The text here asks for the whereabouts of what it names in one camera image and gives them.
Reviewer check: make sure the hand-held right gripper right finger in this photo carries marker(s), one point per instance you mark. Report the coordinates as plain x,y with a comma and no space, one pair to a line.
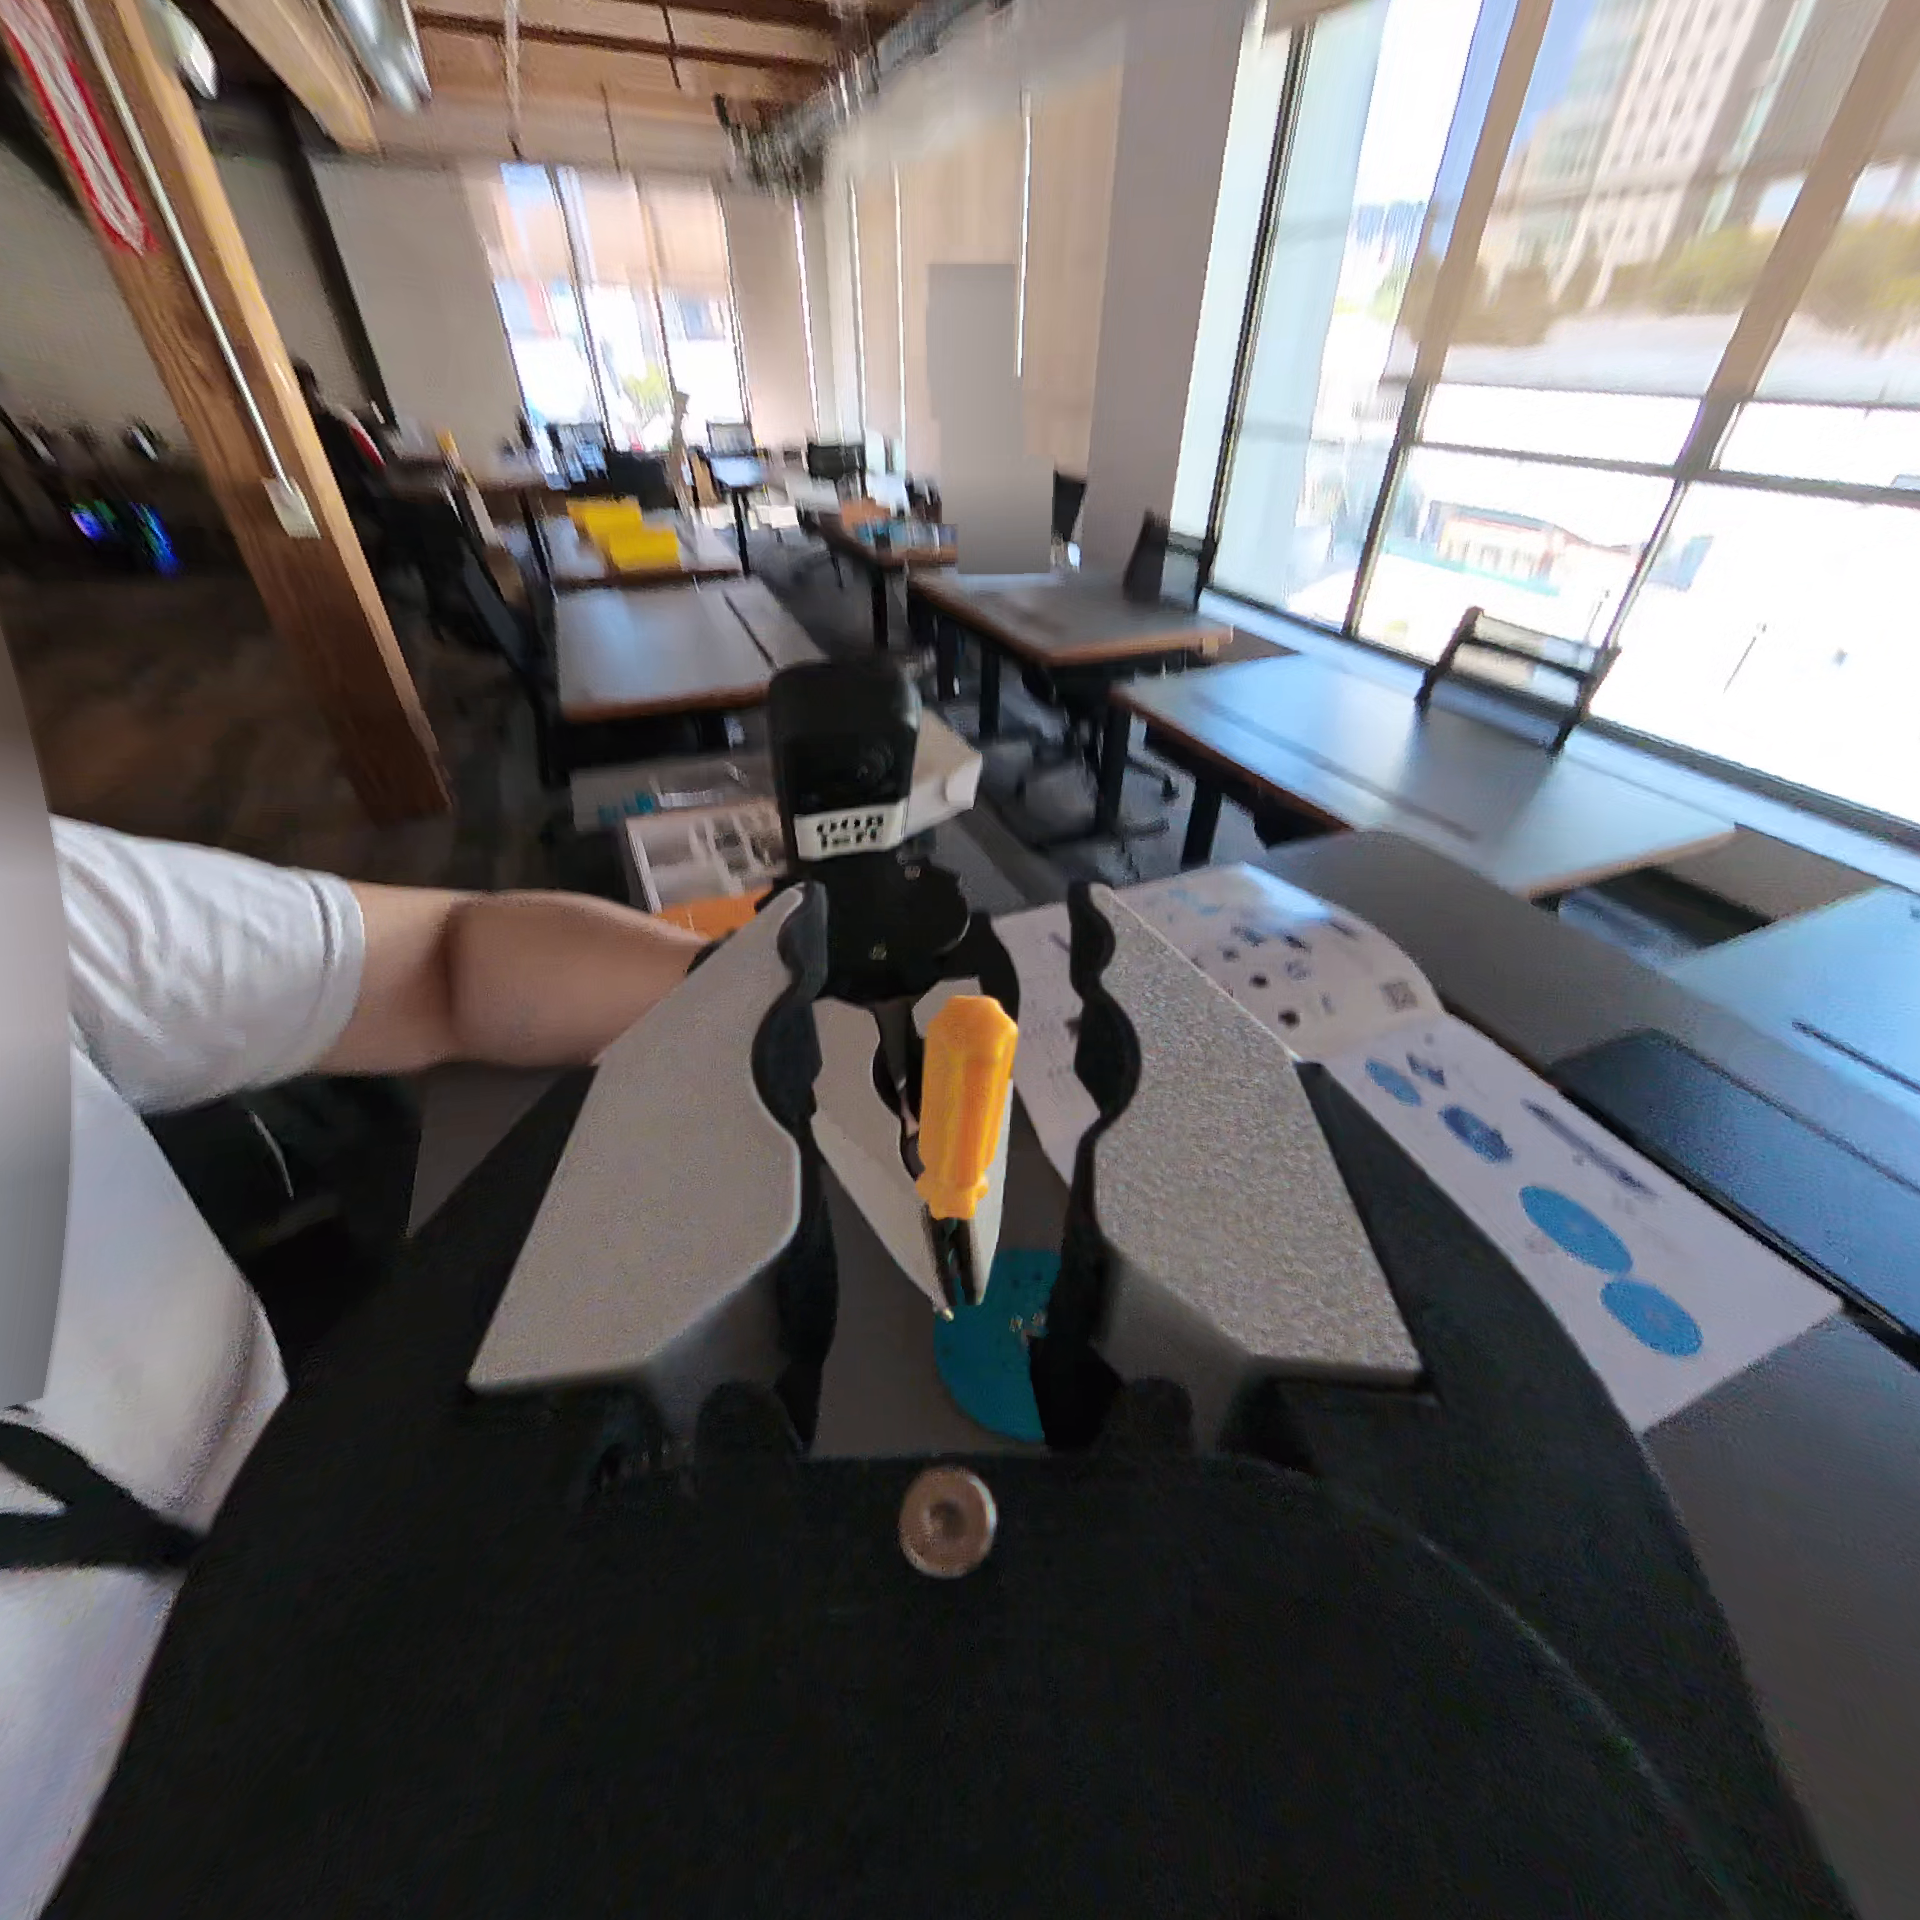
1244,1184

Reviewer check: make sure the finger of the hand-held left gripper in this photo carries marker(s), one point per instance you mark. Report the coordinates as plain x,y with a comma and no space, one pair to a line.
863,1155
991,1253

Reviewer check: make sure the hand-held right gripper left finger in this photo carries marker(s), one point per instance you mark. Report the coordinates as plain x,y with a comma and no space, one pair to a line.
644,1184

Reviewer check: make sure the person's left forearm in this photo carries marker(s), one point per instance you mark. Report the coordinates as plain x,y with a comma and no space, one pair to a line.
510,975

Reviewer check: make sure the dark desk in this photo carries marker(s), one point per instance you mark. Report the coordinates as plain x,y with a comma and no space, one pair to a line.
1771,1575

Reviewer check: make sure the blue perforated round plate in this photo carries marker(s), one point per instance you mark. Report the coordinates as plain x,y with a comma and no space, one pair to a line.
998,1373

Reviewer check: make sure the white storage box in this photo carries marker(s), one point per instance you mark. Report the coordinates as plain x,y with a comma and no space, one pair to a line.
690,841

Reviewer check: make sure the wood edged table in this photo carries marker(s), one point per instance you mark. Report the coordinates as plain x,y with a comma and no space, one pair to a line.
1051,615
704,559
661,652

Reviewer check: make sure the orange object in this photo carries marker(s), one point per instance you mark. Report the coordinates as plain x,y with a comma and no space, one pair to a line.
713,914

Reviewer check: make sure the yellow bins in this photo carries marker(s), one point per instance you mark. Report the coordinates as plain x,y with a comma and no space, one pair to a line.
622,536

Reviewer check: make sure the black chair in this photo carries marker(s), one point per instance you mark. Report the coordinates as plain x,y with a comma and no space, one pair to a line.
1148,563

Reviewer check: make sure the long grey table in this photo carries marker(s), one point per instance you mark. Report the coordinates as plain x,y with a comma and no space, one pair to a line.
1351,750

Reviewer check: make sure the white instruction sheet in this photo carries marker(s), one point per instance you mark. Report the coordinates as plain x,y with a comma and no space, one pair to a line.
1725,1275

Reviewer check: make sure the person's white shirt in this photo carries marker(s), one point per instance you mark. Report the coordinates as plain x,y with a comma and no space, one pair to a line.
195,961

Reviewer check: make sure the black flat case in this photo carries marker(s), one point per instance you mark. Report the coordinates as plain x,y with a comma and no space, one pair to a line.
1771,1171

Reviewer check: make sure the black tabletop rack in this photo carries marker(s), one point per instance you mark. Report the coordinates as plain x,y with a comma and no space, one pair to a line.
1530,643

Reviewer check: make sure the wooden post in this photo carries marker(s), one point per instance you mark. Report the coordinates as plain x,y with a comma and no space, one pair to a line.
300,570

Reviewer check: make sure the red wall sign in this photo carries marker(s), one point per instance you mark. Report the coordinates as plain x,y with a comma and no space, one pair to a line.
75,121

